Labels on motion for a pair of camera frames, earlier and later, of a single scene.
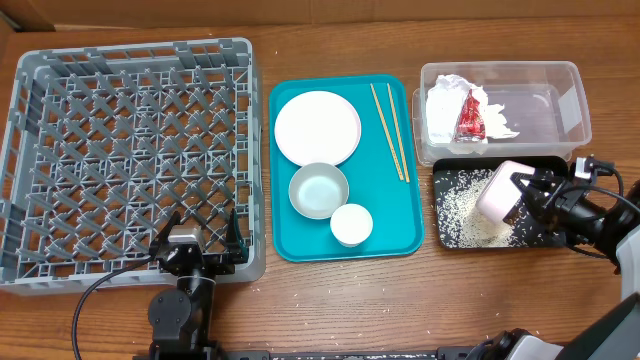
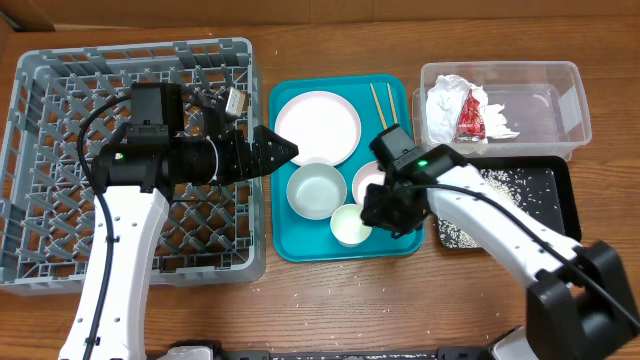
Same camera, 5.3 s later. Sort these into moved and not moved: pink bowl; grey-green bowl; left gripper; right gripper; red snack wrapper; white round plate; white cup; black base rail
Moved: left gripper; pink bowl; right gripper
Not moved: black base rail; red snack wrapper; white cup; white round plate; grey-green bowl
